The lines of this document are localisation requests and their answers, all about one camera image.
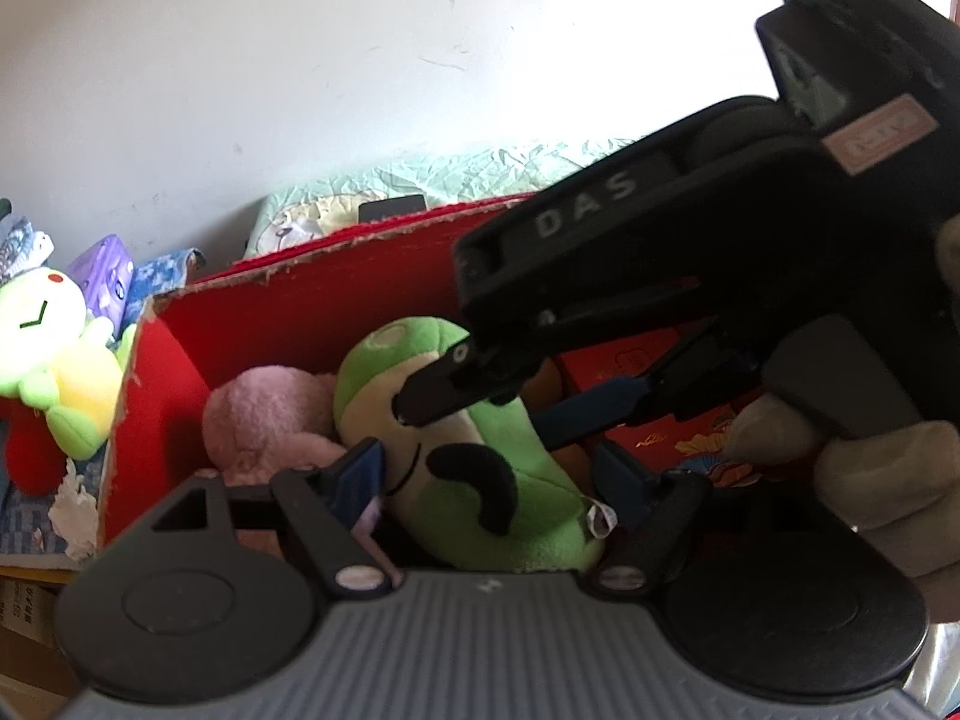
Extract red cardboard box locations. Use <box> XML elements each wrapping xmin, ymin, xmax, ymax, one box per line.
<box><xmin>97</xmin><ymin>195</ymin><xmax>758</xmax><ymax>550</ymax></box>

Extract green printed pillow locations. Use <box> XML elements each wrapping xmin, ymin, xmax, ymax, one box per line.
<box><xmin>244</xmin><ymin>137</ymin><xmax>647</xmax><ymax>260</ymax></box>

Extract white crumpled tissue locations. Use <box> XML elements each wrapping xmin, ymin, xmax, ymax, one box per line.
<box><xmin>47</xmin><ymin>457</ymin><xmax>103</xmax><ymax>560</ymax></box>

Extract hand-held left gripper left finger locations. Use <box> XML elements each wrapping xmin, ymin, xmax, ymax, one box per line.
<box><xmin>150</xmin><ymin>436</ymin><xmax>398</xmax><ymax>601</ymax></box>

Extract pink plush toy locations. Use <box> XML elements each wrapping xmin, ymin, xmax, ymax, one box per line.
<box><xmin>202</xmin><ymin>366</ymin><xmax>376</xmax><ymax>541</ymax></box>

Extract blue patterned cloth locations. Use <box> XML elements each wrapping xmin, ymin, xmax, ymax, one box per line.
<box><xmin>122</xmin><ymin>246</ymin><xmax>208</xmax><ymax>332</ymax></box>

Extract black phone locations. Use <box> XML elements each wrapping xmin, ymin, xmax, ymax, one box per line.
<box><xmin>357</xmin><ymin>194</ymin><xmax>429</xmax><ymax>224</ymax></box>

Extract purple packet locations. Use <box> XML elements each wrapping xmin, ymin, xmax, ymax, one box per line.
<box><xmin>67</xmin><ymin>234</ymin><xmax>137</xmax><ymax>338</ymax></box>

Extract brown cardboard carton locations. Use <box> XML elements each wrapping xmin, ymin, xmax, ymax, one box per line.
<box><xmin>0</xmin><ymin>568</ymin><xmax>83</xmax><ymax>700</ymax></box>

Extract person's right hand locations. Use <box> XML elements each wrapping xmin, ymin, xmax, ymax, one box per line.
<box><xmin>726</xmin><ymin>390</ymin><xmax>960</xmax><ymax>580</ymax></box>

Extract blue and white patterned packet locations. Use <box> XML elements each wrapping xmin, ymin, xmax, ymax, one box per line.
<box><xmin>0</xmin><ymin>199</ymin><xmax>55</xmax><ymax>287</ymax></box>

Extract green and yellow plush toy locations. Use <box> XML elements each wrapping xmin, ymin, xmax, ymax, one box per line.
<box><xmin>0</xmin><ymin>268</ymin><xmax>140</xmax><ymax>497</ymax></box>

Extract red packet with gold print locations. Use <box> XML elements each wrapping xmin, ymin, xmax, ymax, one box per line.
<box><xmin>559</xmin><ymin>322</ymin><xmax>760</xmax><ymax>488</ymax></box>

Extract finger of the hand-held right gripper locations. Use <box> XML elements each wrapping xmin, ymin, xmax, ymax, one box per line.
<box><xmin>392</xmin><ymin>330</ymin><xmax>557</xmax><ymax>428</ymax></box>
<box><xmin>535</xmin><ymin>322</ymin><xmax>760</xmax><ymax>454</ymax></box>

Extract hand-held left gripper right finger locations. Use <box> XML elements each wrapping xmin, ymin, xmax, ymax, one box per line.
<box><xmin>589</xmin><ymin>439</ymin><xmax>717</xmax><ymax>601</ymax></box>

